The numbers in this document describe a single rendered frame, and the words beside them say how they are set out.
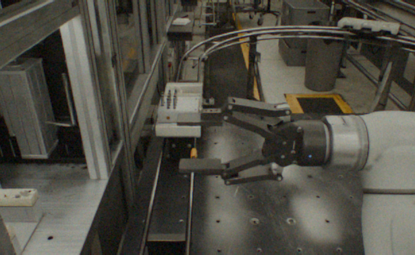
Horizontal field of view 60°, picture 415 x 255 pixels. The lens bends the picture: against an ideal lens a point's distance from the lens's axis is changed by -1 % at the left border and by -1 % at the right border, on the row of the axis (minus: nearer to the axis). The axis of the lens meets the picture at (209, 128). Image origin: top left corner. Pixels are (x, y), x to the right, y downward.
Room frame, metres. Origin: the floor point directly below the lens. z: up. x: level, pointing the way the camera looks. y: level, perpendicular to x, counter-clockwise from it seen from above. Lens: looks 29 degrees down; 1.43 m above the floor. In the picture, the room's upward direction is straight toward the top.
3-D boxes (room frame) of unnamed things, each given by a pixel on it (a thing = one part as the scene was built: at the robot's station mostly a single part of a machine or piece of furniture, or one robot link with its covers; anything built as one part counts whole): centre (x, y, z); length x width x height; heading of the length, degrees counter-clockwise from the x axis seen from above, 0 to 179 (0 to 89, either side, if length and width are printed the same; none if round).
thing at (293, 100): (2.70, -1.00, 0.01); 1.00 x 0.55 x 0.01; 0
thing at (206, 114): (0.49, -0.01, 1.19); 0.05 x 0.01 x 0.03; 90
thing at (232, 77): (5.17, -0.23, 0.01); 5.85 x 0.59 x 0.01; 0
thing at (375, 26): (2.38, -1.05, 0.84); 0.37 x 0.14 x 0.10; 58
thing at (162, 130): (1.16, 0.10, 0.84); 0.36 x 0.14 x 0.10; 0
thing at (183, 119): (0.49, 0.01, 1.17); 0.07 x 0.03 x 0.01; 90
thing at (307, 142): (0.49, -0.13, 1.12); 0.09 x 0.07 x 0.08; 90
